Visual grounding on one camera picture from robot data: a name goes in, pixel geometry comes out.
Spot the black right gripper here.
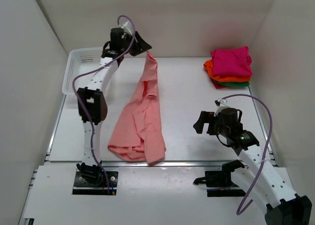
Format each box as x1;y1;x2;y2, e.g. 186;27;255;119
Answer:
193;111;229;137

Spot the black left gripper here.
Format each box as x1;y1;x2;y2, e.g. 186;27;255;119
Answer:
123;31;153;57

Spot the salmon pink t-shirt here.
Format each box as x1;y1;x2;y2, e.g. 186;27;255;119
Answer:
108;51;166;164

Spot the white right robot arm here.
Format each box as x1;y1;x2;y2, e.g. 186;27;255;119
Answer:
193;108;312;225

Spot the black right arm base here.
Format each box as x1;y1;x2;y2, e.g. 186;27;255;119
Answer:
193;160;246;197

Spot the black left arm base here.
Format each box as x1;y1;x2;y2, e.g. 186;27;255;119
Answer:
72;163;119;195

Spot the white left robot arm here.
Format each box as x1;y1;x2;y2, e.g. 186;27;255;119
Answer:
76;24;152;185

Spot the red folded t-shirt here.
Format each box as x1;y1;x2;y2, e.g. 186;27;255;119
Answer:
211;79;227;89

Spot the green folded t-shirt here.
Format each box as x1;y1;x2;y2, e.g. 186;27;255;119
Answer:
215;80;250;88

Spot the orange folded t-shirt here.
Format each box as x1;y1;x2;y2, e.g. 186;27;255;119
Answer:
203;60;251;83

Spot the white plastic basket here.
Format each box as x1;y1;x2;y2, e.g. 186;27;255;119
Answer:
62;47;102;95

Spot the magenta folded t-shirt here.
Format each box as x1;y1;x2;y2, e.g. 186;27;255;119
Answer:
210;46;252;76

